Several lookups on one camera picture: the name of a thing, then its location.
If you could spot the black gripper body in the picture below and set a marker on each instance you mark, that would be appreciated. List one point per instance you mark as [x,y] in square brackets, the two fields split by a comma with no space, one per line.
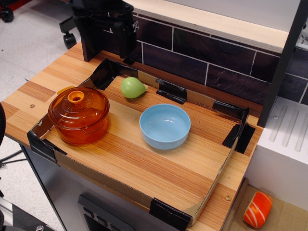
[106,11]

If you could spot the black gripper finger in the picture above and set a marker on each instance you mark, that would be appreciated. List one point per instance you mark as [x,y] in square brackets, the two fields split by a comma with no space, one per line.
[92,37]
[125,33]

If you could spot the green toy pear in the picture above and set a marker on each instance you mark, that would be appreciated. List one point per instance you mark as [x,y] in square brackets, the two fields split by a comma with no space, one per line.
[132,88]

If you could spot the light blue bowl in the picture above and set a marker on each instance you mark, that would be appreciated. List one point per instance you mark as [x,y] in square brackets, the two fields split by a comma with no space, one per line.
[165,126]

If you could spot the black office chair base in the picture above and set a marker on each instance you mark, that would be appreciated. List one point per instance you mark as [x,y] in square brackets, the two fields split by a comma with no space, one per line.
[65,27]

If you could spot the orange pot lid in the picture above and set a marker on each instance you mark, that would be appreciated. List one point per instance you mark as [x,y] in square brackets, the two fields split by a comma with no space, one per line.
[78,107]

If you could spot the light wooden shelf board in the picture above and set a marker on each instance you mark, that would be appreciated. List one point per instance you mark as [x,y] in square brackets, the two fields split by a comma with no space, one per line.
[214,24]

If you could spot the orange transparent pot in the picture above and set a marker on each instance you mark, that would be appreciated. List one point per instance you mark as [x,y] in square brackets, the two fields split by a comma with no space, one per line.
[83,135]

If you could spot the cardboard fence with black tape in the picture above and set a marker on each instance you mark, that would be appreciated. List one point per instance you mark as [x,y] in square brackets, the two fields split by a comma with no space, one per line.
[189,188]

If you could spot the black oven control panel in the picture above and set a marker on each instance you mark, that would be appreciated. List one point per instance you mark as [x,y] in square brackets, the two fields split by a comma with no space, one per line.
[99,219]

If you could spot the white sink drainboard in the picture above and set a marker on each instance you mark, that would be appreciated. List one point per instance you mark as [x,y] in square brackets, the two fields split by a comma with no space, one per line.
[279,165]

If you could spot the orange salmon sushi toy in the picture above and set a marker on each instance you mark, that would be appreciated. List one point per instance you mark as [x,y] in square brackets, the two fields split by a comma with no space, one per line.
[258,210]

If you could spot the black left shelf post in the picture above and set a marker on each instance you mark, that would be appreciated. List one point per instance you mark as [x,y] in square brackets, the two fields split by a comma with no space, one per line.
[89,53]

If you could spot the dark grey right post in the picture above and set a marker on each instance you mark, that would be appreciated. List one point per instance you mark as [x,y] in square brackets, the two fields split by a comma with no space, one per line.
[284,61]

